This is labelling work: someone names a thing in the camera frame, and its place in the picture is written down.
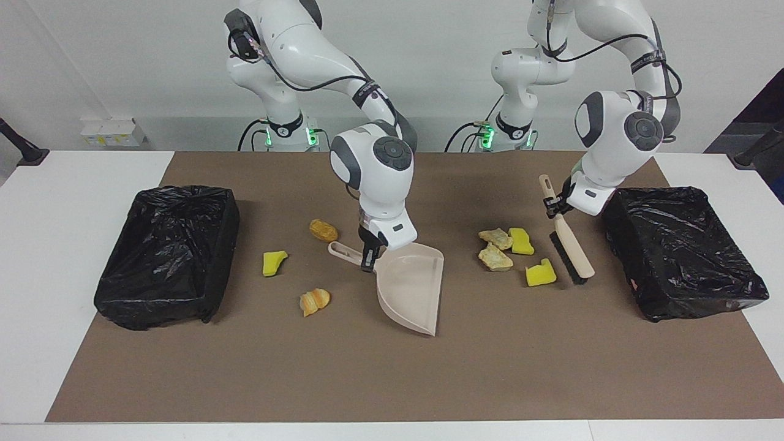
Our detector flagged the beige hand brush black bristles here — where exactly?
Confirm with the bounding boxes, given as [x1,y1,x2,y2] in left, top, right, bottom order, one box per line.
[538,175,595,286]

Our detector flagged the brown oval bread roll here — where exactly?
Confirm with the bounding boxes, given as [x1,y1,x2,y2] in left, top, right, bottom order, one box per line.
[309,219,339,244]

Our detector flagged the yellow sponge green backing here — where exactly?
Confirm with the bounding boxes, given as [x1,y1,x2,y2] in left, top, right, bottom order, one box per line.
[508,227,535,256]

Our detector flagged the beige plastic dustpan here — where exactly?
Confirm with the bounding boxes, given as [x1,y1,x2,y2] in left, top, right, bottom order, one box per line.
[328,241,445,337]

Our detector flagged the notched yellow sponge piece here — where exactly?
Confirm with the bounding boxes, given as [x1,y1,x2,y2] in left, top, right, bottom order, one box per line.
[525,258,557,288]

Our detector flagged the pale torn bread piece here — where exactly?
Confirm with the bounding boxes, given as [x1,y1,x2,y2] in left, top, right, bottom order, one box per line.
[478,228,514,251]

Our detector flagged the striped croissant piece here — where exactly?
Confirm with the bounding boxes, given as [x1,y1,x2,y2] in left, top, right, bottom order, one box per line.
[299,288,331,318]

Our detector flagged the crusty torn bread piece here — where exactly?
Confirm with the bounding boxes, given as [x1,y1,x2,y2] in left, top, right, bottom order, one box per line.
[478,243,514,272]

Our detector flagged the small yellow sponge piece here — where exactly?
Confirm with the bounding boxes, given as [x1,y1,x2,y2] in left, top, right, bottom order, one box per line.
[262,250,289,277]

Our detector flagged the black lined bin pink mark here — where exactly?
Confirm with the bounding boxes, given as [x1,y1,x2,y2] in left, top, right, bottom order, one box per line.
[601,186,770,323]

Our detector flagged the black bag lined bin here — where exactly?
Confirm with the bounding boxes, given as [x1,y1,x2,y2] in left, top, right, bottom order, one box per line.
[93,185,241,331]

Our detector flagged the brown table mat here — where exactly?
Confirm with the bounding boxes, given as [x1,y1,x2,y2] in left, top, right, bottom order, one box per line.
[45,151,784,423]

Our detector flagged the black stand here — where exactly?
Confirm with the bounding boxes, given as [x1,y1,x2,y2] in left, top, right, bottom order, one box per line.
[0,118,50,167]
[733,119,784,169]

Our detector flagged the black base cable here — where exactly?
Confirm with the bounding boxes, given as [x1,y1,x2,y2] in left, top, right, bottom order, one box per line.
[444,95,506,153]
[238,118,271,152]

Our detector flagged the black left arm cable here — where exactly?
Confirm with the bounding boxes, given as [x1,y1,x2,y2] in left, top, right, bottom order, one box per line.
[544,0,682,145]

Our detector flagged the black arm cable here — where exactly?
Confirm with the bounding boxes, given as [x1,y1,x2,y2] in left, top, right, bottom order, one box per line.
[228,28,402,132]
[544,0,682,145]

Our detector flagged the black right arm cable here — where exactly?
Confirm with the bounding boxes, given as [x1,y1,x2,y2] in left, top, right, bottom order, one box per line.
[228,28,402,132]

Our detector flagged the white wall power strip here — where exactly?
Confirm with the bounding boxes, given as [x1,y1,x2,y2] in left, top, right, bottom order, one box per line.
[80,118,146,148]

